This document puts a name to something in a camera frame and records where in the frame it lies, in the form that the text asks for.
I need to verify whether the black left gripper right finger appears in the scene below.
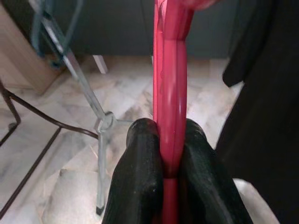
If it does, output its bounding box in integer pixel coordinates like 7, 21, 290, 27
178, 118, 254, 224

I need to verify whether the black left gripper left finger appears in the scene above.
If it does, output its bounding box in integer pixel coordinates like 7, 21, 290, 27
104, 118, 165, 224

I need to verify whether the red plastic hanger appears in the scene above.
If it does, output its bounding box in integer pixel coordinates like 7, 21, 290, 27
151, 0, 217, 224

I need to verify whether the black ribbed knit garment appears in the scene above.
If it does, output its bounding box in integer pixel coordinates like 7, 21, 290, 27
218, 0, 299, 224

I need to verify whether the silver metal clothes rack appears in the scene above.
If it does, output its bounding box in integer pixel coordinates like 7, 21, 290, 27
32, 9, 134, 217

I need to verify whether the marble top table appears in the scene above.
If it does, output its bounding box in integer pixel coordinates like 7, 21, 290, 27
0, 79, 99, 217

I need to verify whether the black television console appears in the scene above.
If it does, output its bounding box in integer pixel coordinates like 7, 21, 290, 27
4, 0, 234, 75

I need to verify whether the light wooden sideboard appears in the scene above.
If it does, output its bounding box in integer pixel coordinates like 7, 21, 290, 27
0, 0, 62, 95

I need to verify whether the black wire hanger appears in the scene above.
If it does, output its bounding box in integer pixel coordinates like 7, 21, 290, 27
31, 0, 84, 70

